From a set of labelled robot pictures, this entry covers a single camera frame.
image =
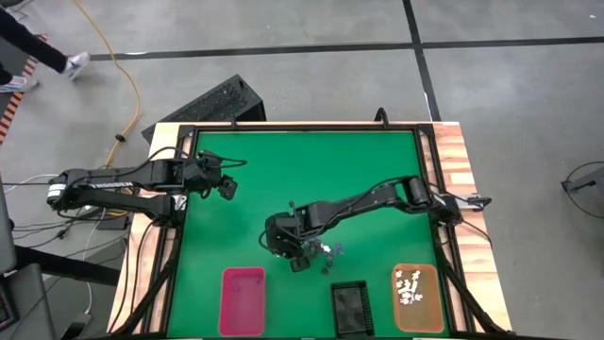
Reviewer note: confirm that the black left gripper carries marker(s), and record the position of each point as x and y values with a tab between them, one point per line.
207	170

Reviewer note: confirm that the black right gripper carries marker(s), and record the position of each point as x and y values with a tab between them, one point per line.
283	233

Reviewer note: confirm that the black slotted plastic basket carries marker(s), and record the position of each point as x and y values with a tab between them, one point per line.
351	309

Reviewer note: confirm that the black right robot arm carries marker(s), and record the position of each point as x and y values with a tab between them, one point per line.
368	205

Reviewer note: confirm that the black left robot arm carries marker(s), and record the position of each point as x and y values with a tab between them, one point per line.
156	172

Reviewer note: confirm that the green table mat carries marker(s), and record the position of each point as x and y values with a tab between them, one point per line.
264	156

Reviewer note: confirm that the black perforated case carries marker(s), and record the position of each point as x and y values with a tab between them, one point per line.
217	101

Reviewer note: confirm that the yellow connector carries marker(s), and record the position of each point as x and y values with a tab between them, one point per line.
126	191

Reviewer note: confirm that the pink plastic bin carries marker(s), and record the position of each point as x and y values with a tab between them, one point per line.
243	311

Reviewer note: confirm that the orange plastic bin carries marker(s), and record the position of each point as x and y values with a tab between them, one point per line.
424	316

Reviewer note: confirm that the black floor beam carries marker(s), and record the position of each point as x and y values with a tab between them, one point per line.
71	268

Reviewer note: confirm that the person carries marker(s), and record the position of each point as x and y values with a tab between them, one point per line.
38	47

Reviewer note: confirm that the grey equipment cart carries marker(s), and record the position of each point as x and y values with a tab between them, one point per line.
28	302

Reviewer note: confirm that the black orange-striped floor mat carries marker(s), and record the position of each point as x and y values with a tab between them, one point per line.
14	56

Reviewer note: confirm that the grey stand base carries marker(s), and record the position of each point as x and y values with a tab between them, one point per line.
585	183

